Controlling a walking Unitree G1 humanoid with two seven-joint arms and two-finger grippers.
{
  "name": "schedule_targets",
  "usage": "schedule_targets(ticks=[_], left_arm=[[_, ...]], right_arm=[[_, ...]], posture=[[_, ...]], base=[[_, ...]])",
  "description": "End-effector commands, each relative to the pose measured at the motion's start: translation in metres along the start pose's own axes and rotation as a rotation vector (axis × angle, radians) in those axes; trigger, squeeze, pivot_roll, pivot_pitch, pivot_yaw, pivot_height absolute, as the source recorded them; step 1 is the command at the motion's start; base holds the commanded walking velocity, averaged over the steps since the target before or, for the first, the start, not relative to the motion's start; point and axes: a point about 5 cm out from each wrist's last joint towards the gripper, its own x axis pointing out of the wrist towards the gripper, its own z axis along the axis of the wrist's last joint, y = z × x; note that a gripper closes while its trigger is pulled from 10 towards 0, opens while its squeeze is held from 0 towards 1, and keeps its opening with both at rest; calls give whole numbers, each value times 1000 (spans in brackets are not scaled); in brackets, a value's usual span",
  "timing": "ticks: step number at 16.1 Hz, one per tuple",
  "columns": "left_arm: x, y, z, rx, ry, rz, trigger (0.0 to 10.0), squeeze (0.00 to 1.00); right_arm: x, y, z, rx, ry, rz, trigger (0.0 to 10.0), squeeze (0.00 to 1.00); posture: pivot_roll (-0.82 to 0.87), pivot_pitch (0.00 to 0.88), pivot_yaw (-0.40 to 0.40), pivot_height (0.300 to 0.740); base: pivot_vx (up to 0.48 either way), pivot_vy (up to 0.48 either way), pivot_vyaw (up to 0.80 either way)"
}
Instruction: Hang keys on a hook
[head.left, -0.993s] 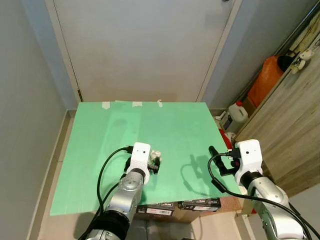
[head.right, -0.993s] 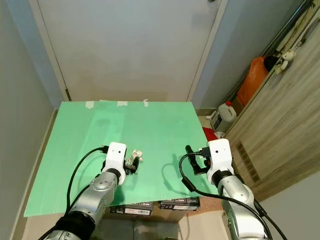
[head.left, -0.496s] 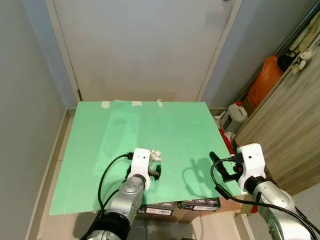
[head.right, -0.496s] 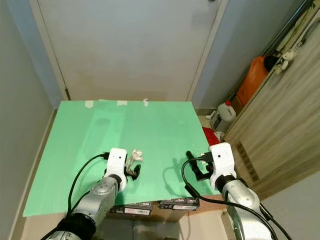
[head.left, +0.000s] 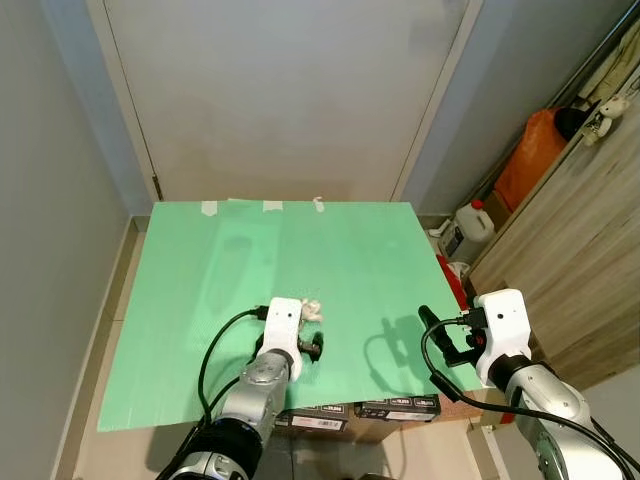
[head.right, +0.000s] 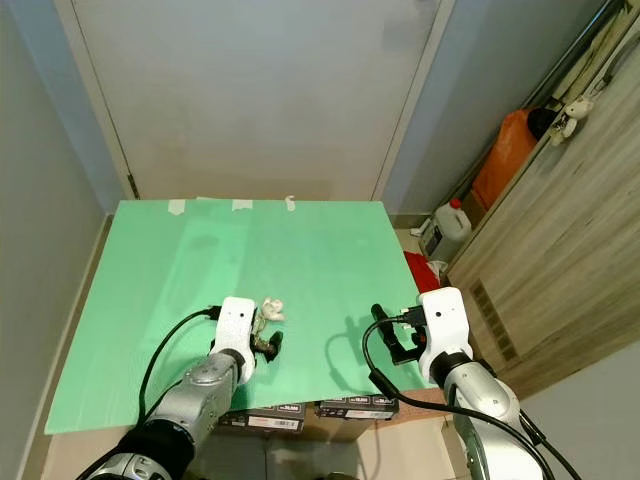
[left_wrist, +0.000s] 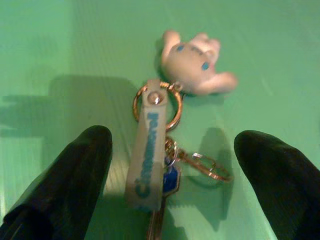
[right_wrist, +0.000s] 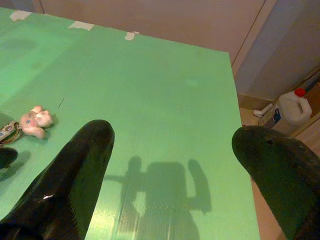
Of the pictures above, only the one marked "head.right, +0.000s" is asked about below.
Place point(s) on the wooden wardrobe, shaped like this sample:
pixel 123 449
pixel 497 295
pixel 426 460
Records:
pixel 560 260

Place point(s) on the dark door hinge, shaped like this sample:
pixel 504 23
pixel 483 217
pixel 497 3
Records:
pixel 132 185

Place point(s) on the wardrobe vent grille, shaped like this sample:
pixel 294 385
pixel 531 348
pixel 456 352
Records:
pixel 495 320

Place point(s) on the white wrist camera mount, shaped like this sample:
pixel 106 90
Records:
pixel 235 320
pixel 445 320

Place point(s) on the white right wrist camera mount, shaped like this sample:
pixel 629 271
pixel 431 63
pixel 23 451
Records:
pixel 445 320

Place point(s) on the white plush toy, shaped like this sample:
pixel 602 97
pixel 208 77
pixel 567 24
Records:
pixel 573 112

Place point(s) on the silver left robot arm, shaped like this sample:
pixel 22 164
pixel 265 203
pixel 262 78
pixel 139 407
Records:
pixel 210 385

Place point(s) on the orange bag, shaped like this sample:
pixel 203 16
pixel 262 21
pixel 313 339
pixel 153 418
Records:
pixel 505 160

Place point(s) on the black labelled box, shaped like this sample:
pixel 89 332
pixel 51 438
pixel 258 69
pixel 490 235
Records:
pixel 360 408
pixel 265 418

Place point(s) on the red cloth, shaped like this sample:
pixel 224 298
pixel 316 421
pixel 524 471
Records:
pixel 422 272

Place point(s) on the black round object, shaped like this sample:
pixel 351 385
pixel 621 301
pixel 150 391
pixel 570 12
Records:
pixel 542 122

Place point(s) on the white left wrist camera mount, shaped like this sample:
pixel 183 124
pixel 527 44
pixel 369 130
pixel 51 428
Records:
pixel 235 320

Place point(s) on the white door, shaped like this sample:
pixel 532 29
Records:
pixel 250 90

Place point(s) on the white plastic jug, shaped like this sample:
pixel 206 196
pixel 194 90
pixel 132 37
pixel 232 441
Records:
pixel 452 225

